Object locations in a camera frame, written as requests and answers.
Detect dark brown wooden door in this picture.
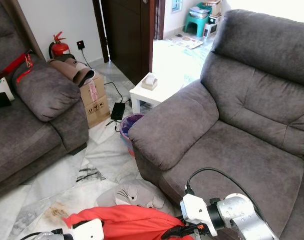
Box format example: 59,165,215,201
93,0,156,86

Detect patterned floor mat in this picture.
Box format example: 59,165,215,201
164,34,204,50

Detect white tissue box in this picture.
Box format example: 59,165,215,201
141,72,159,91

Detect purple waste bin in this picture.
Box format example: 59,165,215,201
119,113,145,158

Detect teal plastic stool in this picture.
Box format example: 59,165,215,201
184,14,210,38

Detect grey-brown sofa with red strap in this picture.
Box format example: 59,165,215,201
0,0,90,188

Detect black power adapter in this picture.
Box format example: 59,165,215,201
110,102,126,121

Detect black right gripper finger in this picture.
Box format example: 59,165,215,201
161,225,193,240

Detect red strap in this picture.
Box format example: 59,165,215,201
1,50,35,83

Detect grey stacked papers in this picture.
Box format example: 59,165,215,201
188,6,211,20

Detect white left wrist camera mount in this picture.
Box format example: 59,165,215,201
69,218,105,240

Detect white side table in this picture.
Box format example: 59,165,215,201
129,75,175,114

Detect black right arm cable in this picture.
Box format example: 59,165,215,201
186,167,265,221

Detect red pillow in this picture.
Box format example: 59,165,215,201
63,204,195,240

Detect two-seat grey-brown fabric sofa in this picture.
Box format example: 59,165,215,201
128,9,304,240

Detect brown cardboard box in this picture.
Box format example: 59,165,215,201
79,74,111,129

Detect brown folded cloth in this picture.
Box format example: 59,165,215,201
48,54,96,88

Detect red fire extinguisher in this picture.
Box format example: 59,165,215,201
48,31,71,59

